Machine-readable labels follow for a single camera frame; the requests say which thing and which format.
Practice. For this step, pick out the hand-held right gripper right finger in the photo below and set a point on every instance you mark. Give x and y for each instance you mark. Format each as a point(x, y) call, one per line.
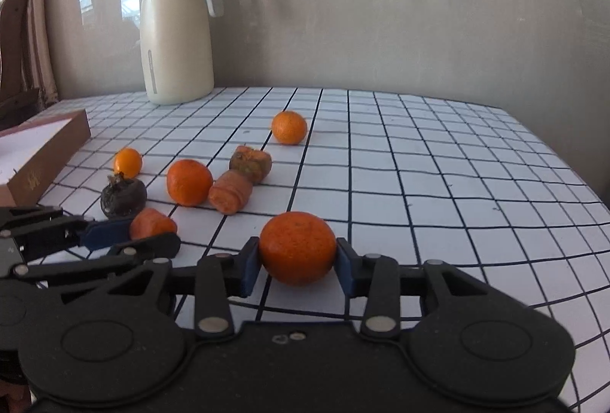
point(346, 272)

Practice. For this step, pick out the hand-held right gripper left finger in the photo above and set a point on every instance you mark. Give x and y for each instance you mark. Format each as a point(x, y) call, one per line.
point(248, 270)

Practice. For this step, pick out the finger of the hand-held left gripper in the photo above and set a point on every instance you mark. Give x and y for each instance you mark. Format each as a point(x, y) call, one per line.
point(143, 246)
point(107, 234)

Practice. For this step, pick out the dark shrivelled fruit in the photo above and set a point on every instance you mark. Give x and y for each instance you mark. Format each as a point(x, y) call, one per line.
point(123, 199)

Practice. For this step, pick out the mandarin orange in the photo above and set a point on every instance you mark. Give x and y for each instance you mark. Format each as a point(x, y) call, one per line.
point(189, 182)
point(289, 127)
point(298, 247)

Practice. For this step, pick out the small smooth orange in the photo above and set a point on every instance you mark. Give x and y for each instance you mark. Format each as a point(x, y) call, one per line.
point(127, 162)

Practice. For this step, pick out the white shallow tray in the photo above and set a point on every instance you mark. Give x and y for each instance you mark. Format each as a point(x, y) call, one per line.
point(47, 155)

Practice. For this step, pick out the brownish carrot piece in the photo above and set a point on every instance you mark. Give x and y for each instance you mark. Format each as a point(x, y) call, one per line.
point(250, 163)

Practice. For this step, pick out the white checked tablecloth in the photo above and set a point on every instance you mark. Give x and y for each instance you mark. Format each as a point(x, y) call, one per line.
point(429, 184)

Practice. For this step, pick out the cream thermos jug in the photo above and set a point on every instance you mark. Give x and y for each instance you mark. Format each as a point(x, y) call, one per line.
point(176, 50)

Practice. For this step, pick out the wooden sofa with tufted cushions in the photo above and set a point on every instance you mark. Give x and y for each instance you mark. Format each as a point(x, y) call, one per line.
point(14, 60)

